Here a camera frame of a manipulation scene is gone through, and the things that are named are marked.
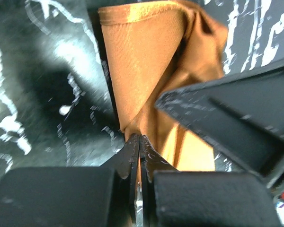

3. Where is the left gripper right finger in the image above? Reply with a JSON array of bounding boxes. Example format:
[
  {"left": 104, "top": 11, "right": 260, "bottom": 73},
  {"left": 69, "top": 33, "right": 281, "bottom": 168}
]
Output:
[{"left": 139, "top": 135, "right": 178, "bottom": 227}]

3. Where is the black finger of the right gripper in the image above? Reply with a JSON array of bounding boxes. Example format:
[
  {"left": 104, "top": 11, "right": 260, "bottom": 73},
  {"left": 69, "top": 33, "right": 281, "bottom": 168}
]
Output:
[{"left": 155, "top": 59, "right": 284, "bottom": 188}]

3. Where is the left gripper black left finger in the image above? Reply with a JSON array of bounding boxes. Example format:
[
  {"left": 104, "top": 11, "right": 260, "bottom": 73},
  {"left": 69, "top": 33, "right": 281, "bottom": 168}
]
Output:
[{"left": 104, "top": 134, "right": 140, "bottom": 227}]

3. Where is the orange cloth napkin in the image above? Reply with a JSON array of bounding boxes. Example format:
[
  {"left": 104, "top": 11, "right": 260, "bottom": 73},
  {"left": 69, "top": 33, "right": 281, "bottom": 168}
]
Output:
[{"left": 98, "top": 0, "right": 228, "bottom": 171}]

